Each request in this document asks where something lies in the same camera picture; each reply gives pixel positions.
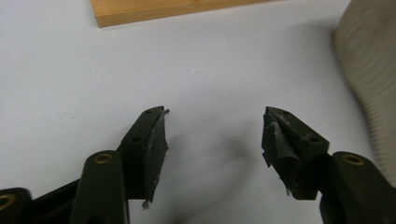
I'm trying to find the white sneaker with yellow heel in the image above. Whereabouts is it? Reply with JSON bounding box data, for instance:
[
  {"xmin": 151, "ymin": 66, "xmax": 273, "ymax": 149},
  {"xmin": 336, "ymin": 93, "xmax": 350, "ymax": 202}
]
[{"xmin": 333, "ymin": 0, "xmax": 396, "ymax": 188}]

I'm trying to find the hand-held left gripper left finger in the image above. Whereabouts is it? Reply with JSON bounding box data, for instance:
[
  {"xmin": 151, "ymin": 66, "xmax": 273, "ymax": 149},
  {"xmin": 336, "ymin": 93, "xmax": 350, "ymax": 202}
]
[{"xmin": 116, "ymin": 105, "xmax": 171, "ymax": 210}]

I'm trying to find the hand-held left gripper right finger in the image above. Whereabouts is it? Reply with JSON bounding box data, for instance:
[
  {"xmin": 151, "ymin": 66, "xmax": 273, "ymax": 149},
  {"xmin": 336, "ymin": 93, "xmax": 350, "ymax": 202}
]
[{"xmin": 261, "ymin": 105, "xmax": 331, "ymax": 201}]

